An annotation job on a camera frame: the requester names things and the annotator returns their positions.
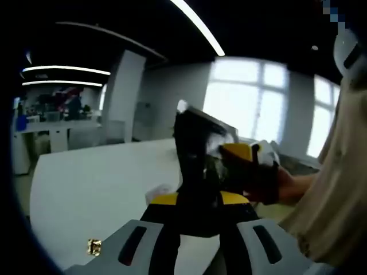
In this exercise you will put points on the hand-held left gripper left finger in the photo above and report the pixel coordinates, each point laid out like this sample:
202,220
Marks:
160,229

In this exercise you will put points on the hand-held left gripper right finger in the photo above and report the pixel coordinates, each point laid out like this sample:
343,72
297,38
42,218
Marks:
238,229

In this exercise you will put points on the white skincare sachet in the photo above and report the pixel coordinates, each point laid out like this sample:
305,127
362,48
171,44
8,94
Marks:
159,193

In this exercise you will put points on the green blue skincare mask sachet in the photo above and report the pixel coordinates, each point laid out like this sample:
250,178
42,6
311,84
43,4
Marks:
192,149

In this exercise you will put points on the blue storage crate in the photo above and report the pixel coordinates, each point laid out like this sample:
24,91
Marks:
21,122

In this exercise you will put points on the person's right hand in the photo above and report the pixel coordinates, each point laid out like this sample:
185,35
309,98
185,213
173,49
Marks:
295,189

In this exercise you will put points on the white worn device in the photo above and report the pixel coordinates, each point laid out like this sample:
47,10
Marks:
344,48

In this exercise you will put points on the long ceiling light strip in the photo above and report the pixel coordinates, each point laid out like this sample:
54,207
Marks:
63,83
66,69

